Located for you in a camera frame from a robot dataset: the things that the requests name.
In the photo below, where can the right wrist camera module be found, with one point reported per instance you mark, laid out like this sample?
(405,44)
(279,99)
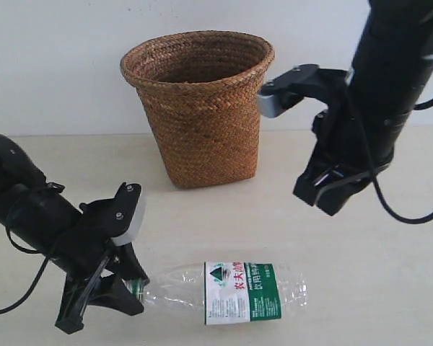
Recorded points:
(282,93)

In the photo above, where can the brown woven wicker basket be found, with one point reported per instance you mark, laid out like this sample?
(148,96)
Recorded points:
(199,94)

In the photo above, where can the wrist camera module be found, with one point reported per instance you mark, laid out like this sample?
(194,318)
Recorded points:
(119,218)
(282,93)

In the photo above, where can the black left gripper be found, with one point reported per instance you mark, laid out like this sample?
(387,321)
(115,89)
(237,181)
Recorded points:
(41,221)

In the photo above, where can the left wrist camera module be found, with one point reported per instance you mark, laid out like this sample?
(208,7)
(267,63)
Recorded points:
(119,218)

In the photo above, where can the clear plastic water bottle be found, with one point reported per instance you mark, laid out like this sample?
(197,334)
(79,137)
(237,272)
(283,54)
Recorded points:
(223,292)

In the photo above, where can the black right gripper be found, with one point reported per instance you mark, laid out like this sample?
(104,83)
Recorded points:
(355,131)

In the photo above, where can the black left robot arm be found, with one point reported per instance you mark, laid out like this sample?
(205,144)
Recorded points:
(16,167)

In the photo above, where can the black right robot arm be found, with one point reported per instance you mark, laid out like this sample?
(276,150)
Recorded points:
(395,49)

